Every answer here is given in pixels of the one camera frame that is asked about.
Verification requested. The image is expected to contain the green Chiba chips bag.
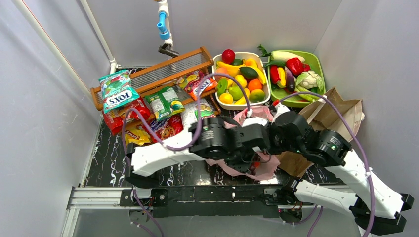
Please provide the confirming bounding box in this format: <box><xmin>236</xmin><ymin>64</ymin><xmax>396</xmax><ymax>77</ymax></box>
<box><xmin>180</xmin><ymin>98</ymin><xmax>216</xmax><ymax>130</ymax></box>

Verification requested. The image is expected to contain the red chili pepper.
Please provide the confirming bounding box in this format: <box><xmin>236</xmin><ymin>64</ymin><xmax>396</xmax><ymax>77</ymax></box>
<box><xmin>269</xmin><ymin>65</ymin><xmax>280</xmax><ymax>84</ymax></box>

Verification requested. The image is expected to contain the pink plastic grocery bag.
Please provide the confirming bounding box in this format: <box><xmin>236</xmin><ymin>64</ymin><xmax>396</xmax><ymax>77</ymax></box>
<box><xmin>206</xmin><ymin>106</ymin><xmax>280</xmax><ymax>181</ymax></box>

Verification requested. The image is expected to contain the peach fruit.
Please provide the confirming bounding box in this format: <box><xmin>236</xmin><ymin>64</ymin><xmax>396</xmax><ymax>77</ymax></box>
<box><xmin>215</xmin><ymin>67</ymin><xmax>228</xmax><ymax>75</ymax></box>

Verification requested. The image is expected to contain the orange Fox's candy bag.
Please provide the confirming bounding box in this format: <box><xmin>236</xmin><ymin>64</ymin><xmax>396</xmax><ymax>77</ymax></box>
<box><xmin>176</xmin><ymin>71</ymin><xmax>218</xmax><ymax>101</ymax></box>

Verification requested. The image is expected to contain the green vegetable basin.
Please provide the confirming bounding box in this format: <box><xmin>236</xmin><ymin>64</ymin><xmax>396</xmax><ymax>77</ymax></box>
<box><xmin>260</xmin><ymin>46</ymin><xmax>326</xmax><ymax>101</ymax></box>

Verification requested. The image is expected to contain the cauliflower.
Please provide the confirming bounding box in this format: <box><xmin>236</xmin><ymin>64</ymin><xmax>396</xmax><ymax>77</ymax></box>
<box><xmin>295</xmin><ymin>70</ymin><xmax>325</xmax><ymax>92</ymax></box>

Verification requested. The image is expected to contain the green cucumber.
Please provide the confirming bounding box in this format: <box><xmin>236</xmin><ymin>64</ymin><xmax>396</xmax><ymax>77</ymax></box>
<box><xmin>263</xmin><ymin>60</ymin><xmax>286</xmax><ymax>68</ymax></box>

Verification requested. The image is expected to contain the tangerine at basin back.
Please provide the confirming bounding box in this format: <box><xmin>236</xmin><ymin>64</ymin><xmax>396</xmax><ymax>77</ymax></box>
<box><xmin>245</xmin><ymin>59</ymin><xmax>258</xmax><ymax>68</ymax></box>

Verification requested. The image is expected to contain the yellow orange small fruit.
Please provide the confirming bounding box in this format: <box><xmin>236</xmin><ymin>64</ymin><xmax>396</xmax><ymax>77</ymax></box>
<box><xmin>219</xmin><ymin>93</ymin><xmax>234</xmax><ymax>104</ymax></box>

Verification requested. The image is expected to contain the red snack bag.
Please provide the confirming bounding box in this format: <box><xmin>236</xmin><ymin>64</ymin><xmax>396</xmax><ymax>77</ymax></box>
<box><xmin>102</xmin><ymin>97</ymin><xmax>151</xmax><ymax>135</ymax></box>

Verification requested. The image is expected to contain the green Fox's candy bag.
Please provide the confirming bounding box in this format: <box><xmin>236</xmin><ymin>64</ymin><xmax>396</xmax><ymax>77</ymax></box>
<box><xmin>98</xmin><ymin>70</ymin><xmax>140</xmax><ymax>113</ymax></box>

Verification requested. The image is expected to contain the white corner pipe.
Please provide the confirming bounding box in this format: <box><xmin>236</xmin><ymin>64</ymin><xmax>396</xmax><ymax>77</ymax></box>
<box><xmin>80</xmin><ymin>0</ymin><xmax>118</xmax><ymax>74</ymax></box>

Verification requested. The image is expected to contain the dark green avocado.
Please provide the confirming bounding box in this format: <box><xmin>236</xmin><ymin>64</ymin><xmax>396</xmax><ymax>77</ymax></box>
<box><xmin>239</xmin><ymin>67</ymin><xmax>258</xmax><ymax>79</ymax></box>

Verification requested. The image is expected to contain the green bell pepper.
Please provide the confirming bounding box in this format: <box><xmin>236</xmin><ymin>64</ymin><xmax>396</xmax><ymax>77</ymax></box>
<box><xmin>217</xmin><ymin>78</ymin><xmax>228</xmax><ymax>96</ymax></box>

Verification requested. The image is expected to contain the white fruit basin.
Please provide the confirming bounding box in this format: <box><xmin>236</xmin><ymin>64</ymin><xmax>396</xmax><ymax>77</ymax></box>
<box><xmin>215</xmin><ymin>52</ymin><xmax>271</xmax><ymax>111</ymax></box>

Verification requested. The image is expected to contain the white pipe with blue valve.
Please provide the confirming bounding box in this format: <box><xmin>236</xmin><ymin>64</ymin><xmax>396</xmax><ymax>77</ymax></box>
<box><xmin>156</xmin><ymin>0</ymin><xmax>179</xmax><ymax>58</ymax></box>

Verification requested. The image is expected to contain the green mango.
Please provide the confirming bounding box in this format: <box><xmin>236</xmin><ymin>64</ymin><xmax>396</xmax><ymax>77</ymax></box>
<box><xmin>228</xmin><ymin>85</ymin><xmax>243</xmax><ymax>101</ymax></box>

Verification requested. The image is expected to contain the green snack packet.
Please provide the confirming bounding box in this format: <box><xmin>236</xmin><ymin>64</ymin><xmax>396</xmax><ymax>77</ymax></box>
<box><xmin>145</xmin><ymin>86</ymin><xmax>185</xmax><ymax>121</ymax></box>

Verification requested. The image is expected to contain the yellow pear fruit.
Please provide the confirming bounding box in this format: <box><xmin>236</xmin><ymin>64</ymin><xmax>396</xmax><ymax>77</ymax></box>
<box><xmin>235</xmin><ymin>75</ymin><xmax>248</xmax><ymax>88</ymax></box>

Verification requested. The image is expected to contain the red chips bag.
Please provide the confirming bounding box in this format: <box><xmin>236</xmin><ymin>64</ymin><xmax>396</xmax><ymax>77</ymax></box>
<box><xmin>149</xmin><ymin>114</ymin><xmax>183</xmax><ymax>140</ymax></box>

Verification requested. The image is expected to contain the purple eggplant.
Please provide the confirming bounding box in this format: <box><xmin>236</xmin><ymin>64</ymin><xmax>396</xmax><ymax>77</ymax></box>
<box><xmin>284</xmin><ymin>67</ymin><xmax>295</xmax><ymax>92</ymax></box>

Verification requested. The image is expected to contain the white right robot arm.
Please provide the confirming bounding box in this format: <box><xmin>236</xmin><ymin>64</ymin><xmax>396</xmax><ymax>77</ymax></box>
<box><xmin>269</xmin><ymin>103</ymin><xmax>414</xmax><ymax>236</ymax></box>

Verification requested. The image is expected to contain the red bell pepper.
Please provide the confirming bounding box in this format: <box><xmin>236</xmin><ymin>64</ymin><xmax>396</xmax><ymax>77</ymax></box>
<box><xmin>286</xmin><ymin>57</ymin><xmax>304</xmax><ymax>76</ymax></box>

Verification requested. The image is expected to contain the yellow snack packet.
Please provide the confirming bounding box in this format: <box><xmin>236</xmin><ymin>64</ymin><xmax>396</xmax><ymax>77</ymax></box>
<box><xmin>124</xmin><ymin>128</ymin><xmax>152</xmax><ymax>146</ymax></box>

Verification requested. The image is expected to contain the brown paper bag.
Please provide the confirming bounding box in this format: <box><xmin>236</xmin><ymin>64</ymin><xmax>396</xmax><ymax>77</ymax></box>
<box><xmin>277</xmin><ymin>87</ymin><xmax>365</xmax><ymax>177</ymax></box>

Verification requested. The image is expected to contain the white radish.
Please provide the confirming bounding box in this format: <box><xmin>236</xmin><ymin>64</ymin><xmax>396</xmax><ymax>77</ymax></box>
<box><xmin>270</xmin><ymin>50</ymin><xmax>305</xmax><ymax>63</ymax></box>

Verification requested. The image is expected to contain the wooden slatted rack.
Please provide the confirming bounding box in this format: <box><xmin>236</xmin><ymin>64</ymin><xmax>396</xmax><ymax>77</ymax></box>
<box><xmin>90</xmin><ymin>46</ymin><xmax>222</xmax><ymax>128</ymax></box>

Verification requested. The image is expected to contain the red apple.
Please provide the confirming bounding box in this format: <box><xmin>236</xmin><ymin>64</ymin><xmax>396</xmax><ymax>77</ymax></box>
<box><xmin>221</xmin><ymin>49</ymin><xmax>236</xmax><ymax>65</ymax></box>

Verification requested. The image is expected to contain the aluminium base frame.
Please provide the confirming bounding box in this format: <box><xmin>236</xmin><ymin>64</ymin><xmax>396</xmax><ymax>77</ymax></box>
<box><xmin>61</xmin><ymin>187</ymin><xmax>124</xmax><ymax>237</ymax></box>

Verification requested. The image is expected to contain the yellow banana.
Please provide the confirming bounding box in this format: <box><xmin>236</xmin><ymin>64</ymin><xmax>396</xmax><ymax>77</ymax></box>
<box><xmin>248</xmin><ymin>66</ymin><xmax>266</xmax><ymax>85</ymax></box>

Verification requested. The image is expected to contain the yellow corn pepper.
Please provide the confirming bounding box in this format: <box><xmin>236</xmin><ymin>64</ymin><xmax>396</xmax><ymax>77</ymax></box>
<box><xmin>276</xmin><ymin>67</ymin><xmax>286</xmax><ymax>88</ymax></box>

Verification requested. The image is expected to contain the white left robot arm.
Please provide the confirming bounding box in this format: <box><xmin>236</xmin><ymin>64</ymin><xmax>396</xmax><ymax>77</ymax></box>
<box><xmin>126</xmin><ymin>117</ymin><xmax>271</xmax><ymax>189</ymax></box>

